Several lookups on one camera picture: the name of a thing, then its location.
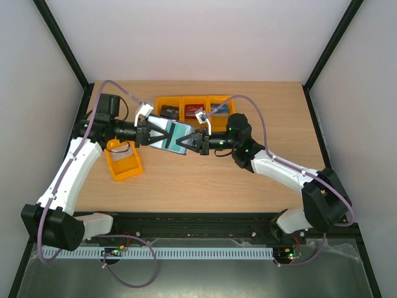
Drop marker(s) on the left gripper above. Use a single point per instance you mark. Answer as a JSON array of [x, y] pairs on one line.
[[143, 131]]

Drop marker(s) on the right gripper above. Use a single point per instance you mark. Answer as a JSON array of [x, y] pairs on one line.
[[203, 143]]

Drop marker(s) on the blue leather card holder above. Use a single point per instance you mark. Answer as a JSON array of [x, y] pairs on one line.
[[169, 130]]

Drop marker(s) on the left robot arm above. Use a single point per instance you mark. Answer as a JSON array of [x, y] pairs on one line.
[[51, 221]]

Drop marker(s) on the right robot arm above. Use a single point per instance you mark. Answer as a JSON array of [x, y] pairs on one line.
[[325, 201]]

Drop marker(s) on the black card stack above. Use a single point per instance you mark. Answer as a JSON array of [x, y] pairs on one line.
[[169, 112]]

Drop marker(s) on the red card stack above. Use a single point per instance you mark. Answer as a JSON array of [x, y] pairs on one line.
[[191, 109]]

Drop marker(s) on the card in small bin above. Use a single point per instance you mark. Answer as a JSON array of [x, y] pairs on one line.
[[121, 153]]

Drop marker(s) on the blue card stack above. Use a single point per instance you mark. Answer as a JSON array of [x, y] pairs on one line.
[[222, 111]]

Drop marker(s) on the small yellow bin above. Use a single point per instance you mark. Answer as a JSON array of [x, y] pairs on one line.
[[126, 168]]

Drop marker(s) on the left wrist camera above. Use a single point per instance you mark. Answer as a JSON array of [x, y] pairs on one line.
[[143, 111]]

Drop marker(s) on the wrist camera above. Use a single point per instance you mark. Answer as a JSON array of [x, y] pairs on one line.
[[143, 111], [203, 118]]

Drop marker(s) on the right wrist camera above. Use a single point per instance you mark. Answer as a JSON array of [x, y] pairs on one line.
[[203, 118]]

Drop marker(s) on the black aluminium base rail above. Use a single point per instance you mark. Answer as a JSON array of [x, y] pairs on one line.
[[257, 228]]

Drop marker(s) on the white slotted cable duct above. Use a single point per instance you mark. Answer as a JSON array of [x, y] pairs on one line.
[[144, 253]]

